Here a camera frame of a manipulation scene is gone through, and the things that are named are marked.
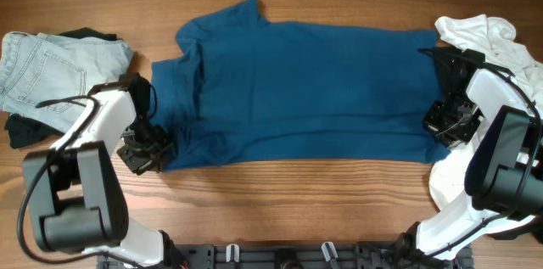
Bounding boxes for blue polo shirt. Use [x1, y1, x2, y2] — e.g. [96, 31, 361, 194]
[152, 0, 448, 170]

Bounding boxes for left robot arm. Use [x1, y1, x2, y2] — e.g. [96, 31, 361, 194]
[16, 74, 182, 268]

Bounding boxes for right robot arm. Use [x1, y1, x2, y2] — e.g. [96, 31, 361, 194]
[389, 48, 542, 268]

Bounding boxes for black garment right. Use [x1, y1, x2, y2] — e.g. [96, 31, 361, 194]
[432, 48, 453, 98]

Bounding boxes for white crumpled shirt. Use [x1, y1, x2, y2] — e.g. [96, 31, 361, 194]
[429, 14, 542, 210]

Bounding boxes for black folded garment left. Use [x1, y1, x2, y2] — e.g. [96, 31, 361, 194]
[4, 27, 118, 149]

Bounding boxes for light blue folded jeans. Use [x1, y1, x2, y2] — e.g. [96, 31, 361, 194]
[1, 31, 134, 132]

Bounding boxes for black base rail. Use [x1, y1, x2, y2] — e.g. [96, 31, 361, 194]
[96, 241, 474, 269]

